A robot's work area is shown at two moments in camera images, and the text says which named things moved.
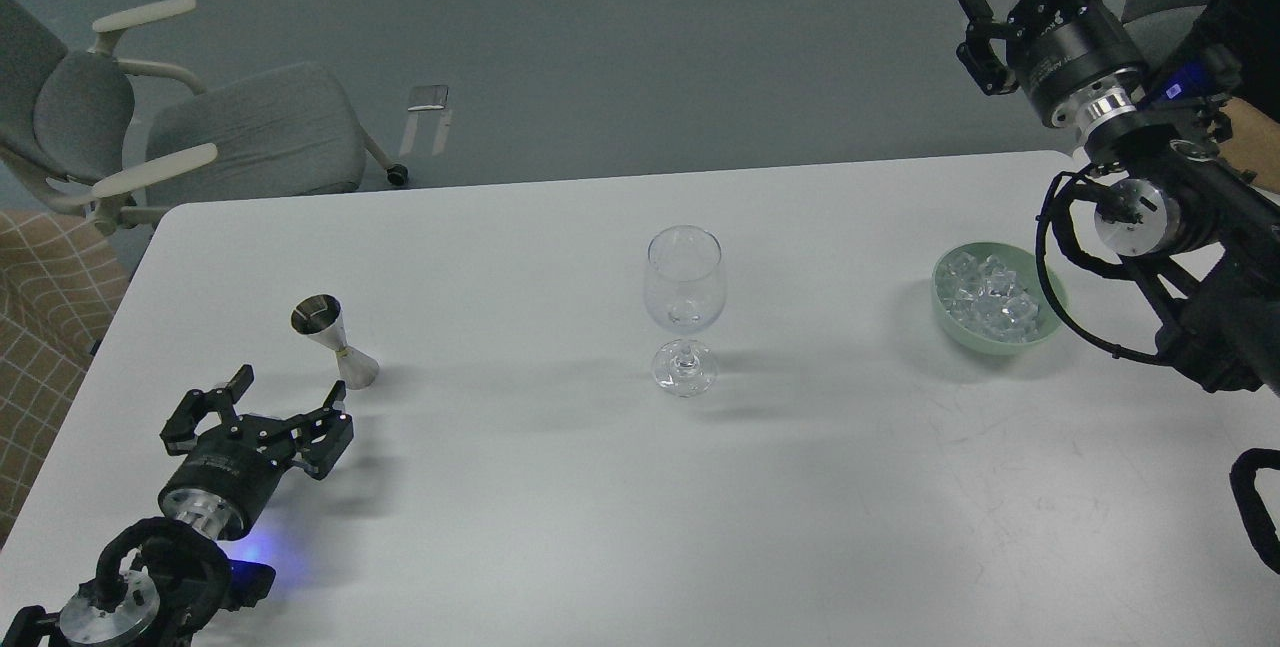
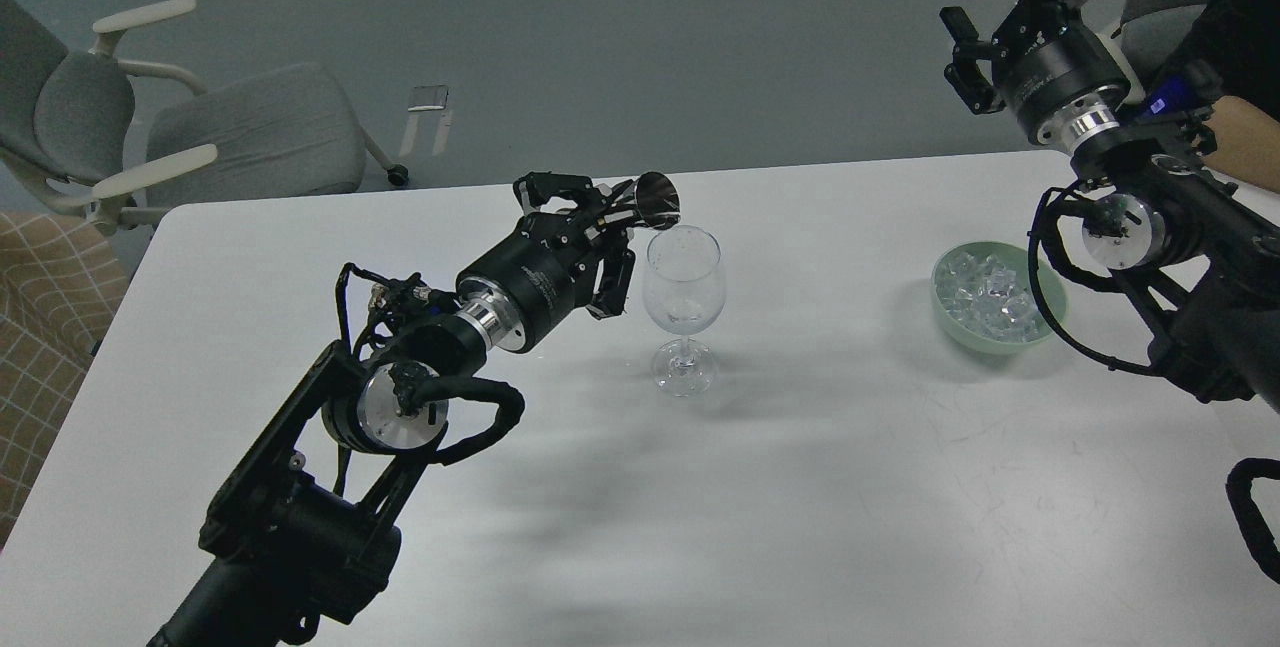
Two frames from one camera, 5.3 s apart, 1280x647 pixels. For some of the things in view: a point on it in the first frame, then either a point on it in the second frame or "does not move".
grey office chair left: (117, 139) does not move
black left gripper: (225, 484) to (522, 287)
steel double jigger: (321, 316) to (655, 198)
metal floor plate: (431, 97) does not move
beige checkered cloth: (61, 285) does not move
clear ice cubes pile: (985, 294) does not move
